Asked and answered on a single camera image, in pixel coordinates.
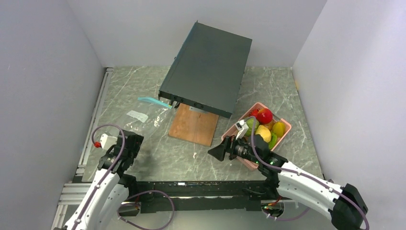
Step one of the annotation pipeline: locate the dark grey metal chassis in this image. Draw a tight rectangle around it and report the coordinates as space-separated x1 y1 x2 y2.
158 22 252 118

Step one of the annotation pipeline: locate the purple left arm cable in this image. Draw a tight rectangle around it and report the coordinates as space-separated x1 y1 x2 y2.
70 123 175 230

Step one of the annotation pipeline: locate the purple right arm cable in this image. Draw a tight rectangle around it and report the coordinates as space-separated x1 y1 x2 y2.
246 116 371 230

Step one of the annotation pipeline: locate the wooden cutting board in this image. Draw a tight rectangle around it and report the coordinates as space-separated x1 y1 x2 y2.
169 104 219 146

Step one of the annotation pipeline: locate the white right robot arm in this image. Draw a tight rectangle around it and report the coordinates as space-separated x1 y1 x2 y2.
208 135 370 230

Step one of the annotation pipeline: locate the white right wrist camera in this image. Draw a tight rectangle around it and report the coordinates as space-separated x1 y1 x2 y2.
235 119 249 139

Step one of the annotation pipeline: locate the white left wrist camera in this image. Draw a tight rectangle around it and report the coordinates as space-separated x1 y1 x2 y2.
94 133 117 150

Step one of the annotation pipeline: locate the red toy apple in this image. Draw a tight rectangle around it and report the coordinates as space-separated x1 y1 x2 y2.
255 108 273 124

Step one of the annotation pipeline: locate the green toy cabbage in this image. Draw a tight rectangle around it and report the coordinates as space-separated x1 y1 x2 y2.
244 117 259 137

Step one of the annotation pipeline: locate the clear zip top bag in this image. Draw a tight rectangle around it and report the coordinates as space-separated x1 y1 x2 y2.
116 97 172 140

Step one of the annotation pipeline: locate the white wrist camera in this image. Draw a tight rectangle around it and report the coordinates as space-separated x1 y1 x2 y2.
94 133 117 150
235 119 249 139

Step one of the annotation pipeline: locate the yellow toy walnut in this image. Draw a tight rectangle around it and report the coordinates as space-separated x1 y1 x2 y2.
255 125 271 143

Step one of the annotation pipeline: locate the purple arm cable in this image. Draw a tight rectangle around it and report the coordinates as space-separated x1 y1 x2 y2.
70 123 175 230
246 116 371 230

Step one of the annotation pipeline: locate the aluminium side rail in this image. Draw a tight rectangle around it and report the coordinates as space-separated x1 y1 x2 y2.
51 67 114 229

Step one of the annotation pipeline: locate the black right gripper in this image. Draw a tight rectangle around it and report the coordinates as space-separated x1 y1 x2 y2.
208 132 260 164

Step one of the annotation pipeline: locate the red toy strawberry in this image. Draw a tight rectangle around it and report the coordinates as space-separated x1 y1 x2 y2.
249 109 259 117

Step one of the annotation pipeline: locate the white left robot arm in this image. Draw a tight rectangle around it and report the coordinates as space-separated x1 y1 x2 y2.
62 130 144 230

